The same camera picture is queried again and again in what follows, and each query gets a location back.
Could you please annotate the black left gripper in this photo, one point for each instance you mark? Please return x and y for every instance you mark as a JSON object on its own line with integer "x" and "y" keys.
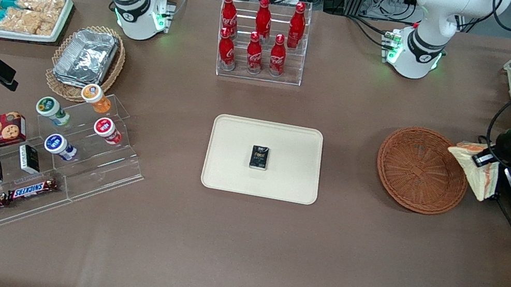
{"x": 503, "y": 146}

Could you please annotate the cream plastic serving tray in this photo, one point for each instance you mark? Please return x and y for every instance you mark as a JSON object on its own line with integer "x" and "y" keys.
{"x": 236, "y": 161}

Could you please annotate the triangle sandwich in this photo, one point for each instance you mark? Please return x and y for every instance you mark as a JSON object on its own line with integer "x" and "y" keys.
{"x": 478, "y": 175}

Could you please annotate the clear acrylic bottle rack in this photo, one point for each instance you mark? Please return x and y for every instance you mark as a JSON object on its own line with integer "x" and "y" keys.
{"x": 295, "y": 66}

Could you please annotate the clear acrylic stepped display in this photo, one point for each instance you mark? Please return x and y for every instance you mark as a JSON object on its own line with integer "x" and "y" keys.
{"x": 97, "y": 173}

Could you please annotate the clear rice cracker packet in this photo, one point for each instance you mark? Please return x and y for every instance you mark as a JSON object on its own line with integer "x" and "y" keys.
{"x": 29, "y": 22}
{"x": 41, "y": 3}

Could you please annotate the green lid yogurt cup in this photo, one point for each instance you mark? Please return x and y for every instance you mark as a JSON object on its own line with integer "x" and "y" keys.
{"x": 51, "y": 109}

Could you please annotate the orange lid yogurt cup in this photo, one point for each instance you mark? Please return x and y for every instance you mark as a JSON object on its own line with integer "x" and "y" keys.
{"x": 95, "y": 98}

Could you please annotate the stacked foil containers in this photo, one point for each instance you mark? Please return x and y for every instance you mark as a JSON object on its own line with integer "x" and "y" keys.
{"x": 87, "y": 56}

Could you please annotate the blue lid yogurt cup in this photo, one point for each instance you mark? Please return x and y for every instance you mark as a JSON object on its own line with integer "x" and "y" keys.
{"x": 58, "y": 146}

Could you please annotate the red lid yogurt cup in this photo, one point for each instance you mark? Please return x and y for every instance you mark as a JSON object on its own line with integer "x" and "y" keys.
{"x": 106, "y": 130}

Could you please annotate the light wicker basket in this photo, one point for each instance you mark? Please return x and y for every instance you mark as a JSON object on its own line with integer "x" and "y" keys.
{"x": 112, "y": 76}

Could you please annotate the brown round wicker basket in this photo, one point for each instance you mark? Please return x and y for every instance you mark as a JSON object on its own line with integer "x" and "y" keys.
{"x": 418, "y": 172}

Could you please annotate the white rectangular snack tray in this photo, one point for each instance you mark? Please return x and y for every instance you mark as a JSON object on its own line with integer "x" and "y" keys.
{"x": 64, "y": 20}

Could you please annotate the red Coca-Cola bottle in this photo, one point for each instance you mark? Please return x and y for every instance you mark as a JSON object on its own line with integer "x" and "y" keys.
{"x": 229, "y": 12}
{"x": 227, "y": 51}
{"x": 263, "y": 17}
{"x": 254, "y": 55}
{"x": 277, "y": 58}
{"x": 297, "y": 24}

